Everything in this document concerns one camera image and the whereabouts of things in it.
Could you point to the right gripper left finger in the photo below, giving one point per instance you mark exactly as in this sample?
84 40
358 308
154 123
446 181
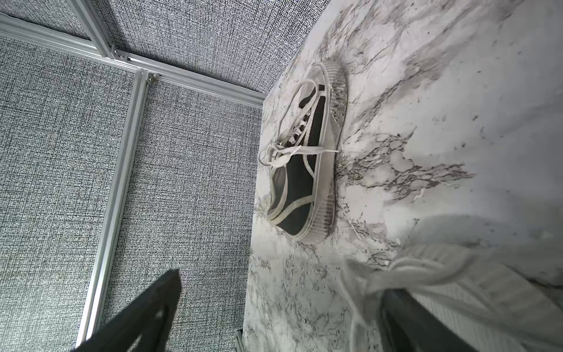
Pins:
145 324

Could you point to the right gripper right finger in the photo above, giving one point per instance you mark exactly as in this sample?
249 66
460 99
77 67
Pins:
405 325

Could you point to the black canvas sneaker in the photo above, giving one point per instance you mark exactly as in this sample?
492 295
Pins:
504 299
301 158

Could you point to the aluminium enclosure frame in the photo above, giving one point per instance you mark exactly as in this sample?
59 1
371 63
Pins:
99 48

